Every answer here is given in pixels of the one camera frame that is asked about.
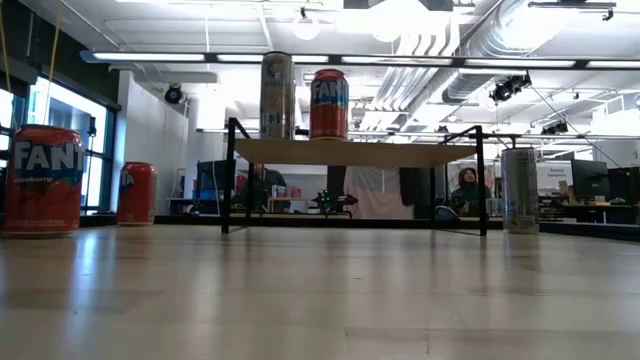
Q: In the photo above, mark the background robot green lights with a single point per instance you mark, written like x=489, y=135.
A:
x=332, y=201

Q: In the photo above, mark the red Fanta soda can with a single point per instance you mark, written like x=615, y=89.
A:
x=136, y=192
x=44, y=190
x=328, y=104

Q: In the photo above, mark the black tripod stand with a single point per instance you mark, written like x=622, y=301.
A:
x=91, y=131

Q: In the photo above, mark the black aluminium table frame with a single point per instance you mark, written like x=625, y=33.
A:
x=380, y=223

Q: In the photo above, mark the black computer monitor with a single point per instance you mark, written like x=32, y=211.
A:
x=625, y=185
x=210, y=175
x=590, y=180

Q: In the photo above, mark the beige curtain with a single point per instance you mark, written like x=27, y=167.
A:
x=377, y=192

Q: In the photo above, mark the round white pendant lamp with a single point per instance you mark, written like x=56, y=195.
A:
x=306, y=27

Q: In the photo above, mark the person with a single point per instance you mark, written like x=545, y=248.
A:
x=469, y=192
x=265, y=182

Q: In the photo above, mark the white Celsius slim can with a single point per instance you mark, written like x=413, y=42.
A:
x=277, y=95
x=520, y=190

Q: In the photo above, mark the black ceiling spotlight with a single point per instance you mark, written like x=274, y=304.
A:
x=510, y=87

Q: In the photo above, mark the wooden shelf black metal legs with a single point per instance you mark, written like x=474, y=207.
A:
x=350, y=152

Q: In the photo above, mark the white wall sign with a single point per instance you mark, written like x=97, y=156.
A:
x=555, y=175

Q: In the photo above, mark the long ceiling light bar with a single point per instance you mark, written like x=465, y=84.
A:
x=150, y=56

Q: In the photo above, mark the round black ceiling speaker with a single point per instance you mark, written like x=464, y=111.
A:
x=173, y=94

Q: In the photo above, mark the silver ventilation duct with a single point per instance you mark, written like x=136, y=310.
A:
x=475, y=80

